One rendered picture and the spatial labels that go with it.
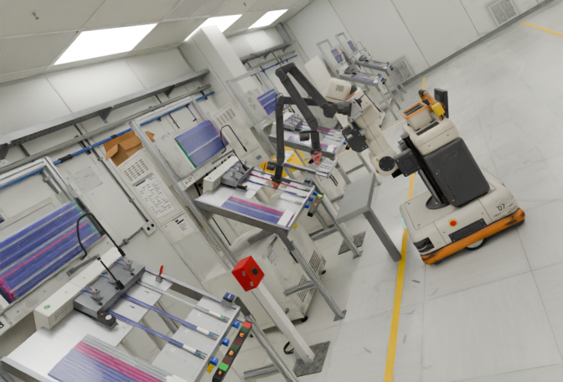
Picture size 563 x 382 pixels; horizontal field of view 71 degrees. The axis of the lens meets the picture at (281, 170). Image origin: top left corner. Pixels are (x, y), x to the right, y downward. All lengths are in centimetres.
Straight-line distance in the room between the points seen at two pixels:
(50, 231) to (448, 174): 220
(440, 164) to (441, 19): 782
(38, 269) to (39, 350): 34
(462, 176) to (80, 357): 221
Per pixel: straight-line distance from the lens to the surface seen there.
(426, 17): 1022
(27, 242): 213
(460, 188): 266
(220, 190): 302
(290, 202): 298
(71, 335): 204
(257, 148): 416
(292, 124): 434
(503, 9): 1031
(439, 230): 269
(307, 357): 273
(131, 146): 315
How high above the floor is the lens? 147
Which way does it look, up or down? 9 degrees down
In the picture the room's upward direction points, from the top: 34 degrees counter-clockwise
